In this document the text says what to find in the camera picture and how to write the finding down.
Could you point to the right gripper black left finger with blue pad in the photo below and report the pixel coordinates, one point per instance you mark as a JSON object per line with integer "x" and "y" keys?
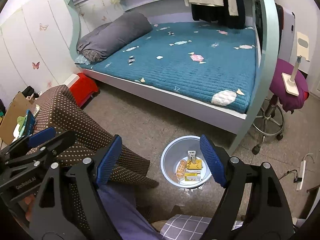
{"x": 68, "y": 205}

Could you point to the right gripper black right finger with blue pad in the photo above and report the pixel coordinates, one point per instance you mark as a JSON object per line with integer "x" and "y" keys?
{"x": 253, "y": 205}

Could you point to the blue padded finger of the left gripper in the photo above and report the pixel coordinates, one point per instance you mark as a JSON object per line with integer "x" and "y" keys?
{"x": 42, "y": 137}

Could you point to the yellow white medicine box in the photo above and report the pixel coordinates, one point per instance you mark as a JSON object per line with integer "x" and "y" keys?
{"x": 194, "y": 166}

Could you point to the white orange plastic bag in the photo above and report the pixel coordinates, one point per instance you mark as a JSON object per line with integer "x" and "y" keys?
{"x": 180, "y": 171}

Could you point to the light blue trash bin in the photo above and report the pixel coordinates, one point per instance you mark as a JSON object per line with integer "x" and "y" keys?
{"x": 187, "y": 148}

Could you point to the person's left hand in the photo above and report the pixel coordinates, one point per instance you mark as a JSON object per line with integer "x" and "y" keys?
{"x": 29, "y": 201}

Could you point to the brown polka dot tablecloth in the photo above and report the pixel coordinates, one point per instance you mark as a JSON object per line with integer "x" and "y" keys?
{"x": 58, "y": 109}

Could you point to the green crumpled wrapper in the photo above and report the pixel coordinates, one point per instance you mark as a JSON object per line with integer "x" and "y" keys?
{"x": 21, "y": 121}

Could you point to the cardboard box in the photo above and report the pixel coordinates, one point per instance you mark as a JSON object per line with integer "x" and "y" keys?
{"x": 18, "y": 107}

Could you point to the red storage stool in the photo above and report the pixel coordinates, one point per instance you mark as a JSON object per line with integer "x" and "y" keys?
{"x": 83, "y": 89}

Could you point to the white power strip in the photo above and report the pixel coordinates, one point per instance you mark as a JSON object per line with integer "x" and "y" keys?
{"x": 301, "y": 175}

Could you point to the purple trouser leg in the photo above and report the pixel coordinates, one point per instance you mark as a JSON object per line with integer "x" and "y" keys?
{"x": 120, "y": 204}

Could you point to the checked grey slipper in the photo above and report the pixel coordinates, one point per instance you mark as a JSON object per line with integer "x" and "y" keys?
{"x": 184, "y": 227}

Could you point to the purple swivel stool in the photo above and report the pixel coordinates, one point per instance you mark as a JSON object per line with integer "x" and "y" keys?
{"x": 281, "y": 101}

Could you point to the grey folded duvet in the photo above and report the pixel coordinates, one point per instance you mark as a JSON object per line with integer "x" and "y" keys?
{"x": 108, "y": 38}

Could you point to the teal candy print mattress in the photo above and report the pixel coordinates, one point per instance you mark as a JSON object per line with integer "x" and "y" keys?
{"x": 205, "y": 62}

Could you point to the white phone stand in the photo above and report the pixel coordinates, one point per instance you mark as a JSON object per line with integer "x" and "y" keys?
{"x": 302, "y": 52}

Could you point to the black hanging garment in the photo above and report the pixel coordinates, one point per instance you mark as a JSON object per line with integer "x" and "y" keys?
{"x": 220, "y": 15}

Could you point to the white bed frame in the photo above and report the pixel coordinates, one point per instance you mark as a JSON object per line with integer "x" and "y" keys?
{"x": 225, "y": 119}

